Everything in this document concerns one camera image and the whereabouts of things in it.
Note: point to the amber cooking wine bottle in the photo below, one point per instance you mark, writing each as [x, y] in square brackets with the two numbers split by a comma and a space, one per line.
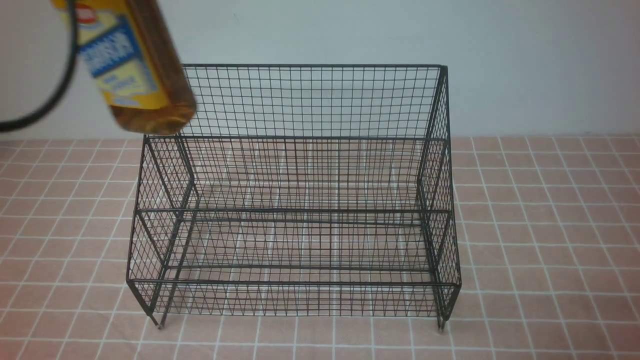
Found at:
[127, 48]

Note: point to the black wire mesh rack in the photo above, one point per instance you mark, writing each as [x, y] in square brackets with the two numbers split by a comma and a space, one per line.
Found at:
[301, 190]

